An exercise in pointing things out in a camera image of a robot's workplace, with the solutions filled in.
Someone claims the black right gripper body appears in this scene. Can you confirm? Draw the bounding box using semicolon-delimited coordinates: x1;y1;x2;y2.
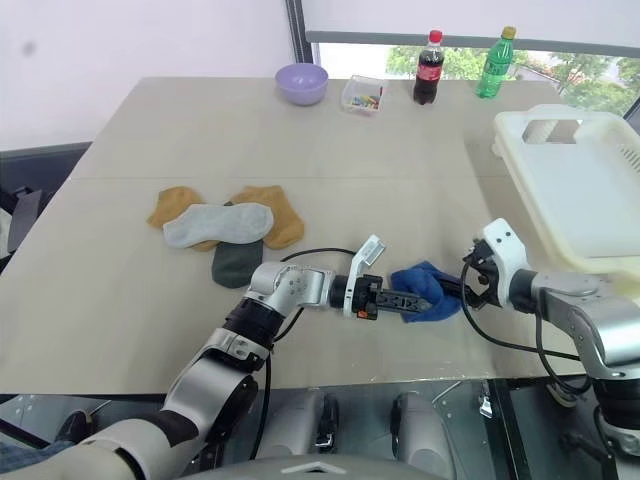
462;240;502;313

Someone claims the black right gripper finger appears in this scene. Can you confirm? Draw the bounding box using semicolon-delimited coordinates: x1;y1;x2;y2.
436;277;470;301

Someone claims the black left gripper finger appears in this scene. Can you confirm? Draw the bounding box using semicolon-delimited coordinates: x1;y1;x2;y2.
381;288;434;314

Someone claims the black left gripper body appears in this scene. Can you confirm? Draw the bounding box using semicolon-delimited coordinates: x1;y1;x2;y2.
351;273;388;321

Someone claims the blue sock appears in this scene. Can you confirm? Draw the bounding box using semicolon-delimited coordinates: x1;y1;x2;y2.
389;259;447;301
399;279;463;326

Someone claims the white plastic basket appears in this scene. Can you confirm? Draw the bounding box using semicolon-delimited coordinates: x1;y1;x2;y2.
492;103;640;301

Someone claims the clear box of colourful clips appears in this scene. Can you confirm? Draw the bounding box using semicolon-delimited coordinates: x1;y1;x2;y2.
340;74;391;118

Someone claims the silver metal clamp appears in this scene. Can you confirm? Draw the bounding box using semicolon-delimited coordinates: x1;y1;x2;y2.
478;381;497;419

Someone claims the grey rounded robot leg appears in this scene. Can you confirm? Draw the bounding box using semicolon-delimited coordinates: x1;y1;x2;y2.
258;391;342;459
391;391;459;480

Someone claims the dark grey sock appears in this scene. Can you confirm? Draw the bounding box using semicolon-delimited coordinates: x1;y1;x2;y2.
211;199;265;290

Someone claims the light grey sock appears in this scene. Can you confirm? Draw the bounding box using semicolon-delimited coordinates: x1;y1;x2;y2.
162;201;276;250

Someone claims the black office chair base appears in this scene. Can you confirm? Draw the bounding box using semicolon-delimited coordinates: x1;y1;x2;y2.
558;431;609;462

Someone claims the grey robot torso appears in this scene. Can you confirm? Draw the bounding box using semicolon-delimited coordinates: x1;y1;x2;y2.
178;452;454;480

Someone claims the cola bottle with red cap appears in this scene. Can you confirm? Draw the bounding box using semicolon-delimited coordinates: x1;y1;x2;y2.
412;29;447;107

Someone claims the purple plastic bowl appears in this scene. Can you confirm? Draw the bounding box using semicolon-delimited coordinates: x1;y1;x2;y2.
274;63;330;108

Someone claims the green bottle with yellow cap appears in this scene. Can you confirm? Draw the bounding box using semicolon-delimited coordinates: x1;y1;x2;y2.
474;26;518;100

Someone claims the white roller blind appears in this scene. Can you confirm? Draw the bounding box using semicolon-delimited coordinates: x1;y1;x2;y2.
305;0;640;52

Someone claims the dark shoe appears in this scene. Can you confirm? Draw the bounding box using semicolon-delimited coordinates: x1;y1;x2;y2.
53;408;97;447

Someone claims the dark grey cabinet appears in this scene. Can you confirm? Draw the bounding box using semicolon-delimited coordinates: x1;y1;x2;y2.
0;141;94;274

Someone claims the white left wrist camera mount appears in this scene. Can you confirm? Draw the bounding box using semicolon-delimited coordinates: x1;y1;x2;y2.
342;233;389;319

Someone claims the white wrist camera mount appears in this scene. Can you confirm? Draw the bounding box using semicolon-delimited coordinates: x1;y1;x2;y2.
342;233;389;319
472;218;529;306

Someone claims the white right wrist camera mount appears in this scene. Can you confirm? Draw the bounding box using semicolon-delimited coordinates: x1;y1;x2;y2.
472;218;529;306

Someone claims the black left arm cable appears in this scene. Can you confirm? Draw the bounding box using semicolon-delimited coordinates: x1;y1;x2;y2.
252;247;360;461

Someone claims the black table frame leg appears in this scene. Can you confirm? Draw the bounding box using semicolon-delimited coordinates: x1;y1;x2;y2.
487;378;539;480

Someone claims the dark window frame post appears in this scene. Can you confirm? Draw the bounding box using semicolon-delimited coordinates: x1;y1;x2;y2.
284;0;314;79

